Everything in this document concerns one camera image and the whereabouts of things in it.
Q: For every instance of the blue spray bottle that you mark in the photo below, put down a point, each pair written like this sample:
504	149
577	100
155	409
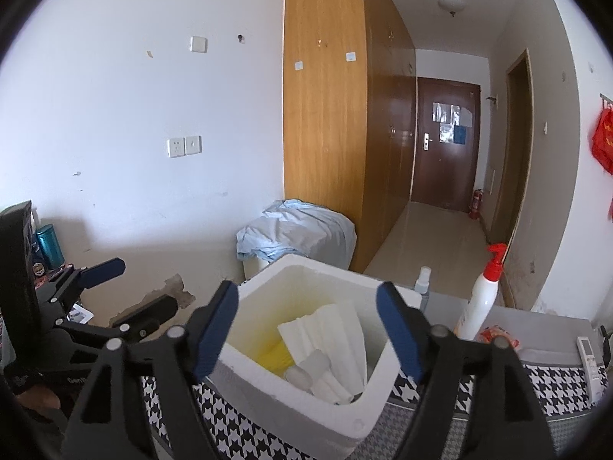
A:
422	280

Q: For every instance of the white remote control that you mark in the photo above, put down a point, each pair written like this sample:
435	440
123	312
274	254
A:
588	359

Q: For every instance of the dark brown door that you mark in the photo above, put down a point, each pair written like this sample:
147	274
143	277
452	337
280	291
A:
440	177

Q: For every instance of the grey paper notice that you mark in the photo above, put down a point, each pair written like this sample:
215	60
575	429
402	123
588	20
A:
450	114

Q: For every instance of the houndstooth tablecloth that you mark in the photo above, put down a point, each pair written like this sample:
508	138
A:
550	388

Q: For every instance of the white lotion bottle red pump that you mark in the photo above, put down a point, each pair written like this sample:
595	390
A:
481	306

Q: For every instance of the light blue cloth pile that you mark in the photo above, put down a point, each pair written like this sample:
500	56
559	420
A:
297	230

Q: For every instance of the white face mask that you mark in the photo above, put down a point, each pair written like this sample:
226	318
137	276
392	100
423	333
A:
330	335

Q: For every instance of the teal canister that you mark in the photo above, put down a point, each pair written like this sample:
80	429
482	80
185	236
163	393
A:
49	247

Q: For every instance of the blue paper notice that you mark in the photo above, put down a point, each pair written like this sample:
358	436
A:
459	134

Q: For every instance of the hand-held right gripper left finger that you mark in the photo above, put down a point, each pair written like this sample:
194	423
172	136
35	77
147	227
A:
215	330

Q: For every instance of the brown doorway frame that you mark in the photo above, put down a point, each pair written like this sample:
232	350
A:
529	153

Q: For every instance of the wooden wardrobe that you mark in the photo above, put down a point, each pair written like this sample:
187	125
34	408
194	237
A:
325	129

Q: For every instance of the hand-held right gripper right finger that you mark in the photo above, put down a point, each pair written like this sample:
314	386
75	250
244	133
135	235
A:
400	330

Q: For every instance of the white cloth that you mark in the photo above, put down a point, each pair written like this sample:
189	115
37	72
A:
306	369

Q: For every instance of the orange snack packet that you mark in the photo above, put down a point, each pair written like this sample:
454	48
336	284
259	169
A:
486	333

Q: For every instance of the white foam box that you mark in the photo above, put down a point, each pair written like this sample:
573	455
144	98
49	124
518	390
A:
306	426

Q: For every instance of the white double wall socket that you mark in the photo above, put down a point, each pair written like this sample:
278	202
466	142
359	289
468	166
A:
184	146

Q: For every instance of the ceiling lamp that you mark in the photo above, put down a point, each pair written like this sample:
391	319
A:
452	4

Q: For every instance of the red hanging bag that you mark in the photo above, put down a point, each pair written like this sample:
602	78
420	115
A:
604	139

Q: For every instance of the red fire extinguisher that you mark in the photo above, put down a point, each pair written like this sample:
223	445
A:
475	203

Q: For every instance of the yellow cloth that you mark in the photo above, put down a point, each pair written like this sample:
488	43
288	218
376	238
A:
273	357

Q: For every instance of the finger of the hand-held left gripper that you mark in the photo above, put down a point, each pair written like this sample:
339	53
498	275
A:
148	311
103	270

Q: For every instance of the wall hook rack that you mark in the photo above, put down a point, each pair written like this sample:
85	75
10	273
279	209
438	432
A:
607	98

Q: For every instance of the white wall switch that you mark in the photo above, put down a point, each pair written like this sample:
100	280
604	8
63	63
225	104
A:
198	44

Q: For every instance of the person's left hand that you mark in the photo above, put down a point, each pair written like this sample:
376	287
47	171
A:
38	397

